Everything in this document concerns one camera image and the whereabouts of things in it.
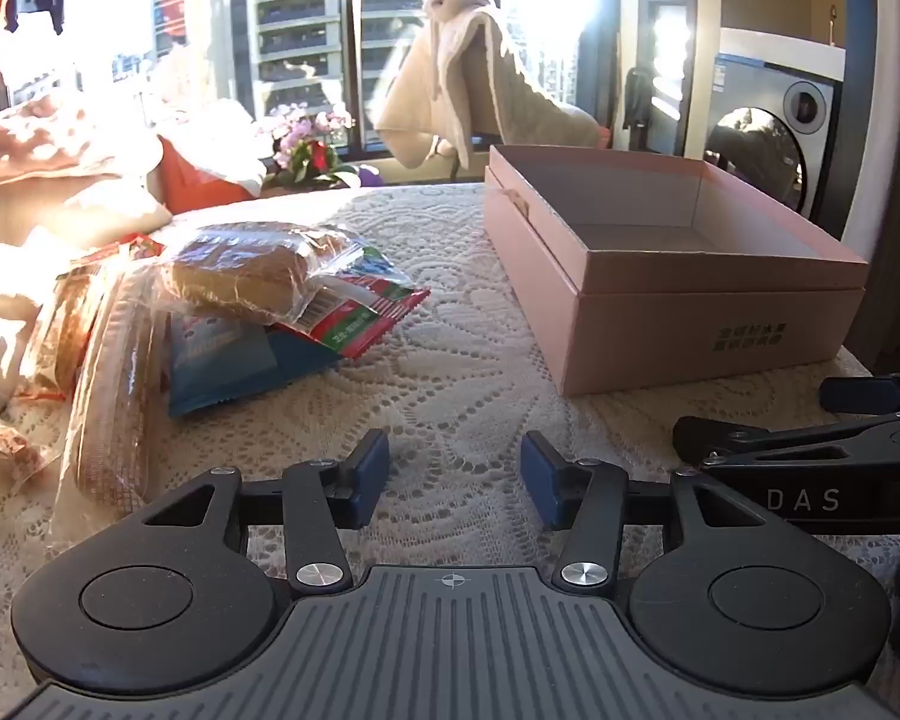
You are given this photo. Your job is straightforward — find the red-edged cracker packet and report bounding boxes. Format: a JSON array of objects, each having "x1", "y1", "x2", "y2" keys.
[{"x1": 13, "y1": 236, "x2": 147, "y2": 400}]

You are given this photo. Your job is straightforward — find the grey washing machine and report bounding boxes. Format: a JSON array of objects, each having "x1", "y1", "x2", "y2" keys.
[{"x1": 706, "y1": 51, "x2": 847, "y2": 220}]

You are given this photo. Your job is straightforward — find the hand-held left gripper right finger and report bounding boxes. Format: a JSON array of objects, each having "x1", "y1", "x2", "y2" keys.
[{"x1": 521, "y1": 431, "x2": 785, "y2": 592}]

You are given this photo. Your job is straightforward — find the clear bread packet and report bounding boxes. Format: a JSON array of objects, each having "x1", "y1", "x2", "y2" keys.
[{"x1": 157, "y1": 222, "x2": 362, "y2": 325}]

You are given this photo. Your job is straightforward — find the black hanging item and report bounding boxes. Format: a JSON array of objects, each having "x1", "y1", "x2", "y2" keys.
[{"x1": 624, "y1": 66, "x2": 652, "y2": 130}]

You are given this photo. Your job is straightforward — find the long clear stick packet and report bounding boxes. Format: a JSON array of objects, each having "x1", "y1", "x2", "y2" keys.
[{"x1": 58, "y1": 266, "x2": 167, "y2": 530}]

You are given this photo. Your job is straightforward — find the red striped snack packet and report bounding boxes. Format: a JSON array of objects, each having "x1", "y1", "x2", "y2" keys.
[{"x1": 270, "y1": 281, "x2": 432, "y2": 359}]

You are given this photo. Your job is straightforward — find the white pillow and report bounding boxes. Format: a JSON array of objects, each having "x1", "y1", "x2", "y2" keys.
[{"x1": 0, "y1": 176, "x2": 175, "y2": 260}]

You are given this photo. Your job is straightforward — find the large blue snack packet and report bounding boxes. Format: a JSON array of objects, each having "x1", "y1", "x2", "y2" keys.
[{"x1": 166, "y1": 311, "x2": 340, "y2": 419}]

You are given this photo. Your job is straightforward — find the dark framed door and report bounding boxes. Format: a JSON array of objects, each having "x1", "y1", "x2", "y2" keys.
[{"x1": 621, "y1": 0, "x2": 700, "y2": 160}]

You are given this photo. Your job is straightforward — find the small blue snack packet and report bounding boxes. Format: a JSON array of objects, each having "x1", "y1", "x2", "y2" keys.
[{"x1": 345, "y1": 244, "x2": 415, "y2": 293}]

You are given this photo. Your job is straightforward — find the pink cardboard box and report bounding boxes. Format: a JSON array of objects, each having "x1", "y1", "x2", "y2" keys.
[{"x1": 483, "y1": 144, "x2": 869, "y2": 397}]

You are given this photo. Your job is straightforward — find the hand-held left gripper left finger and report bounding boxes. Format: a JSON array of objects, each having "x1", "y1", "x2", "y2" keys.
[{"x1": 127, "y1": 429, "x2": 391, "y2": 595}]

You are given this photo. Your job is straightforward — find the pink dotted blanket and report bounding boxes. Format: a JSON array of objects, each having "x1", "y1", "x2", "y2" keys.
[{"x1": 0, "y1": 99, "x2": 162, "y2": 190}]

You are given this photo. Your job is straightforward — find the pink flower plant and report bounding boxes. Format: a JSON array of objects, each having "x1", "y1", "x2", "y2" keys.
[{"x1": 268, "y1": 103, "x2": 362, "y2": 190}]

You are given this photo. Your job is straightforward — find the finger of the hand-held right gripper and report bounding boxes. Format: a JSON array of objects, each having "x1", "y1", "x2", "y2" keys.
[
  {"x1": 820, "y1": 371, "x2": 900, "y2": 415},
  {"x1": 673, "y1": 412, "x2": 900, "y2": 477}
]

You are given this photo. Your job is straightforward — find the cream towel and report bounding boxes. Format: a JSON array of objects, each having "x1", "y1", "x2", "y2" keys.
[{"x1": 373, "y1": 0, "x2": 602, "y2": 175}]

